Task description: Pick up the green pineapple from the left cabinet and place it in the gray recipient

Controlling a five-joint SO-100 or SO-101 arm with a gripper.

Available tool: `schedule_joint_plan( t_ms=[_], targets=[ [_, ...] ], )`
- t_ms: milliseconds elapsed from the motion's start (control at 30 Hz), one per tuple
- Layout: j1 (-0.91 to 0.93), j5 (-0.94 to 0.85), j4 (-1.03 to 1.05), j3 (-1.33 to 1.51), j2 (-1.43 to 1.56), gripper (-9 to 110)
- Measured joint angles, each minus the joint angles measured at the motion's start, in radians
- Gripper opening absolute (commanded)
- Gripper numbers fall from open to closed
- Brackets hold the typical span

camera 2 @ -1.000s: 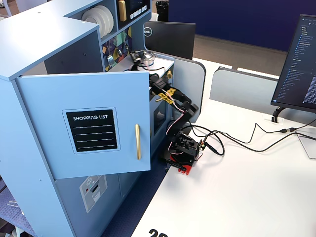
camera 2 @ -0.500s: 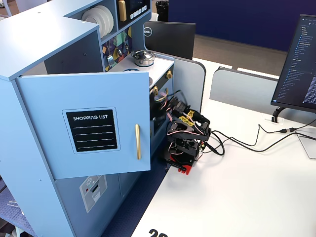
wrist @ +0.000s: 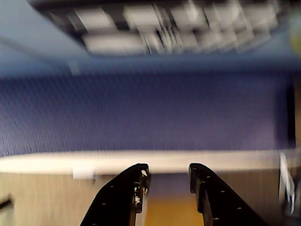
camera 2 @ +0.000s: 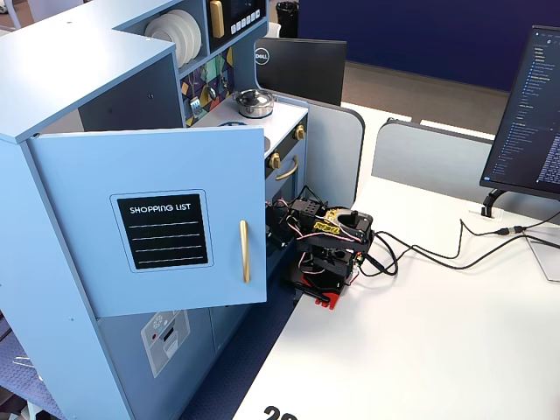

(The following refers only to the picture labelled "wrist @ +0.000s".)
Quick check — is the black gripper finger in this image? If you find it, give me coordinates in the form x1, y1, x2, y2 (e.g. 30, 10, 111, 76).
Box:
79, 162, 151, 226
189, 162, 269, 226

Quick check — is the dark blue partition wall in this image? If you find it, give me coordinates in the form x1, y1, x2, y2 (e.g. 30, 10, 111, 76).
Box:
0, 58, 297, 157

